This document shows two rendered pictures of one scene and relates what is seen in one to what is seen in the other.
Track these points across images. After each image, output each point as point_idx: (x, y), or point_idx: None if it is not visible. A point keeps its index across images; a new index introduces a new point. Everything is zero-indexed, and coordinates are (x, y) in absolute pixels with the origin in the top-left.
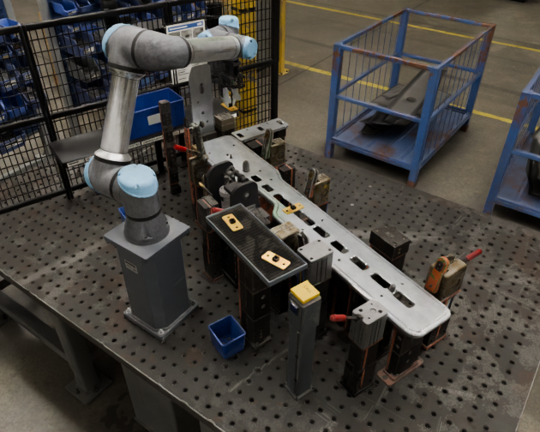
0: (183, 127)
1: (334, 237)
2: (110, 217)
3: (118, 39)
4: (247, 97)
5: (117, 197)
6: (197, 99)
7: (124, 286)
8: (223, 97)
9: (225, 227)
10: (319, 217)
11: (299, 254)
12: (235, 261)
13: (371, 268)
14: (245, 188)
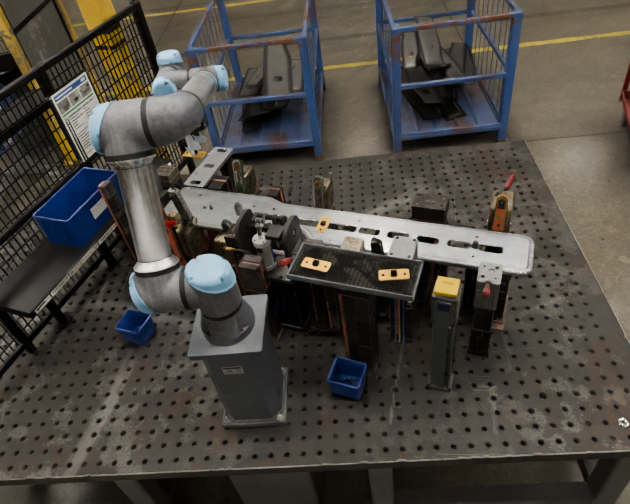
0: None
1: (385, 229)
2: (103, 343)
3: (117, 124)
4: None
5: (195, 305)
6: None
7: (194, 400)
8: (187, 146)
9: (315, 272)
10: (353, 219)
11: None
12: (298, 306)
13: (442, 238)
14: (291, 225)
